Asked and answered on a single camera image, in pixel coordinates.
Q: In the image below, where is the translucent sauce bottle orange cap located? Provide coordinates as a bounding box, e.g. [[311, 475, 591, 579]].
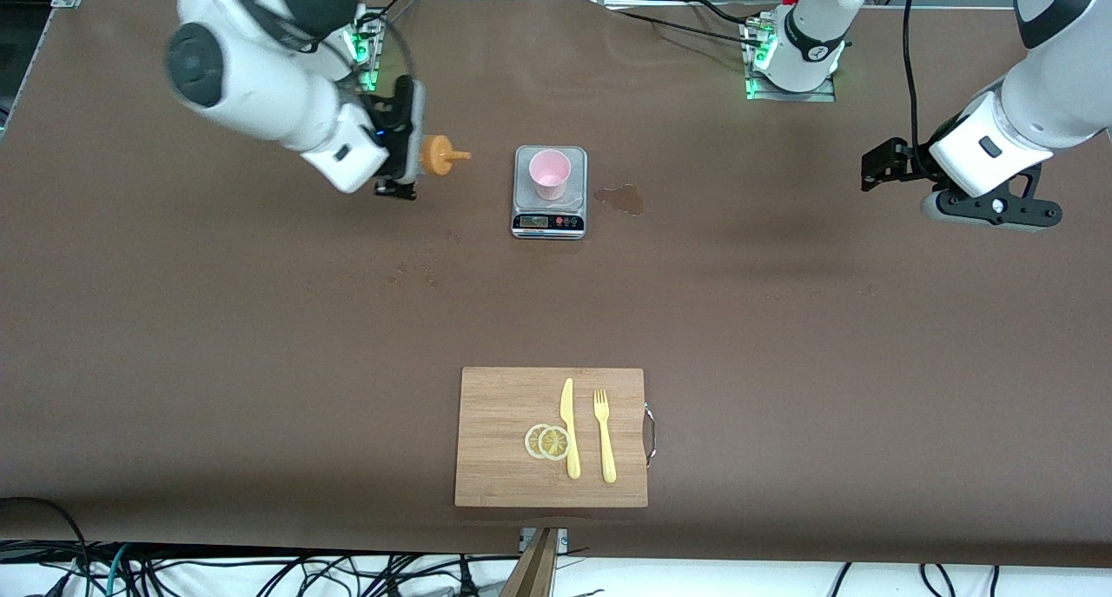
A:
[[421, 135, 473, 177]]

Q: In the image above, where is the pink plastic cup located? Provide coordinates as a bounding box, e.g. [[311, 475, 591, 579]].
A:
[[529, 149, 573, 202]]

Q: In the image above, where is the silver digital kitchen scale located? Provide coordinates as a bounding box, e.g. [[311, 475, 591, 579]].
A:
[[511, 145, 588, 240]]

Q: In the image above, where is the brown table cover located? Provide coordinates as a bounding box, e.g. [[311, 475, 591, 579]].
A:
[[0, 0, 1112, 568]]

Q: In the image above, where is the wooden cutting board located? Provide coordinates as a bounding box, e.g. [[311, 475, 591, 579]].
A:
[[454, 367, 649, 508]]

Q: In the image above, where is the yellow plastic knife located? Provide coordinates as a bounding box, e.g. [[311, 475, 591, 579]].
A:
[[560, 377, 581, 481]]

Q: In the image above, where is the yellow plastic fork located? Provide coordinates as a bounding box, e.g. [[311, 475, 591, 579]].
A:
[[593, 388, 618, 484]]

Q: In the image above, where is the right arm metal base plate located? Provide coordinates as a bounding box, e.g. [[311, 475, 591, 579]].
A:
[[343, 10, 383, 92]]

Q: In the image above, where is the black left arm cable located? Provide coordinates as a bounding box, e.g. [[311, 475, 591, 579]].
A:
[[901, 0, 923, 150]]

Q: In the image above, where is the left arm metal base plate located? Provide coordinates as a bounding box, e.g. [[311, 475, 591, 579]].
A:
[[745, 15, 837, 103]]

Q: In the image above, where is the small metal bracket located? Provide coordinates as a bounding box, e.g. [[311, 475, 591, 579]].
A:
[[520, 527, 570, 556]]

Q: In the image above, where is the wooden post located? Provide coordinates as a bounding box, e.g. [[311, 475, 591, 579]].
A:
[[500, 527, 561, 597]]

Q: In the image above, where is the teal cable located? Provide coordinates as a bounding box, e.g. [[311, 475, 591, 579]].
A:
[[104, 543, 131, 597]]

